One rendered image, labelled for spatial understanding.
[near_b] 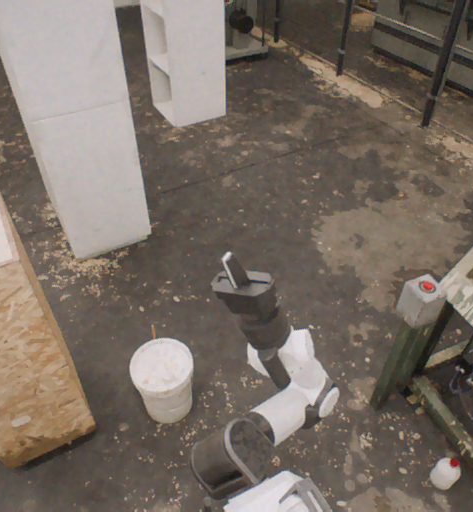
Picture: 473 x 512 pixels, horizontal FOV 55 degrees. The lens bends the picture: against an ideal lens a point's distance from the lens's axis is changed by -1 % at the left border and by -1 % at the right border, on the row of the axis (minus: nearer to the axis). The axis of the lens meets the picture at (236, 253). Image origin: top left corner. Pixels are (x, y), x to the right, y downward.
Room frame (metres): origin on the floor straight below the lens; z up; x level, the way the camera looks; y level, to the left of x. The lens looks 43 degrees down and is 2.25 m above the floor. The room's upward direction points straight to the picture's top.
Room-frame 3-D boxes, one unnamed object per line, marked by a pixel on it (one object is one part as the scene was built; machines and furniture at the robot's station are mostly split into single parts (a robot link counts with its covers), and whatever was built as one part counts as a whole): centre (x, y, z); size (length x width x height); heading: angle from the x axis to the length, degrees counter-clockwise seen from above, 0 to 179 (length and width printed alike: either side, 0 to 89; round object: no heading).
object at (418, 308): (1.20, -0.75, 0.84); 0.12 x 0.12 x 0.18; 23
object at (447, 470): (0.81, -0.97, 0.10); 0.10 x 0.10 x 0.20
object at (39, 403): (1.14, 0.99, 0.63); 0.50 x 0.42 x 1.25; 30
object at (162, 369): (1.22, 0.36, 0.24); 0.32 x 0.30 x 0.47; 29
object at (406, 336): (1.20, -0.75, 0.38); 0.06 x 0.06 x 0.75; 23
